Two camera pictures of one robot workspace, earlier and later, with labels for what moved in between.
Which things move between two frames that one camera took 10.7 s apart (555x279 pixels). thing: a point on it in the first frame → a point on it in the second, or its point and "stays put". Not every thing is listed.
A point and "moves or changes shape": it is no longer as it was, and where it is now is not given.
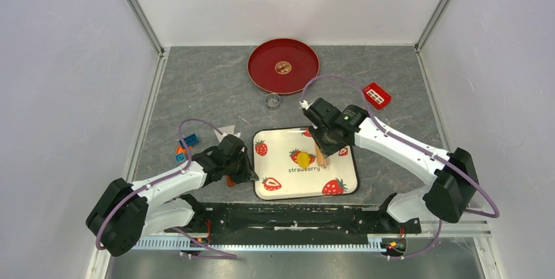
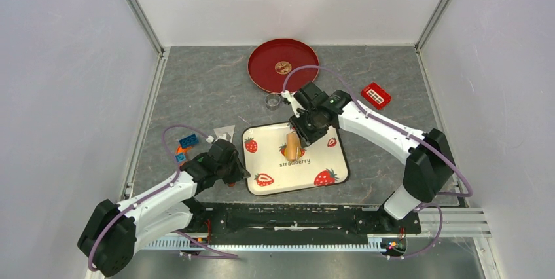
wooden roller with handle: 321,160 → 292,146
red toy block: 376,95 stays put
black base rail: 280,223 stays put
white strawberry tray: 285,162 moves or changes shape
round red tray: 283,66 stays put
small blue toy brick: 180,158 stays put
